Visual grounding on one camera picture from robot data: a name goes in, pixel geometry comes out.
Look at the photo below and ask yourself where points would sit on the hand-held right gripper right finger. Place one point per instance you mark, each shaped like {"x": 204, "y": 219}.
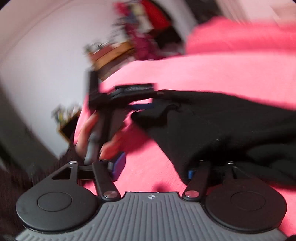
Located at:
{"x": 198, "y": 178}

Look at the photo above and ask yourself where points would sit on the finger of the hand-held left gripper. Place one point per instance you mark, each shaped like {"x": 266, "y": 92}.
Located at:
{"x": 142, "y": 107}

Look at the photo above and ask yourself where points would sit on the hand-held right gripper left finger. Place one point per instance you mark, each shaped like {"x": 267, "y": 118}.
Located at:
{"x": 116, "y": 165}

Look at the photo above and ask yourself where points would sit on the black pants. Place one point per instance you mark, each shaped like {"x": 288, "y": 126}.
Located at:
{"x": 219, "y": 127}

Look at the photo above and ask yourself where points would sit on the person's left hand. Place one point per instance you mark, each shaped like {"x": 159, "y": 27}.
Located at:
{"x": 85, "y": 132}

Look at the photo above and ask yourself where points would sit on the wooden furniture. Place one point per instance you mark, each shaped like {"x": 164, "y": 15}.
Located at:
{"x": 111, "y": 56}

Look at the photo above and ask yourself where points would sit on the dark box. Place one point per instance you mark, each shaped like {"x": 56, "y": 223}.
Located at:
{"x": 67, "y": 122}

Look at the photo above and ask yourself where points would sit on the magenta garment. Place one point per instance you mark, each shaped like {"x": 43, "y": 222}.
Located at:
{"x": 144, "y": 47}

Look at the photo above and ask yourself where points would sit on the pink terry bed sheet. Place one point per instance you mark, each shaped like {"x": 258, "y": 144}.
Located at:
{"x": 208, "y": 74}

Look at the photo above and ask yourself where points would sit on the red vest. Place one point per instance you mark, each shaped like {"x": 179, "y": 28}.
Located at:
{"x": 155, "y": 14}

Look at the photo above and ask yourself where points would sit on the pink bed with smooth sheet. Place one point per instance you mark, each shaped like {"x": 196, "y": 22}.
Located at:
{"x": 231, "y": 34}

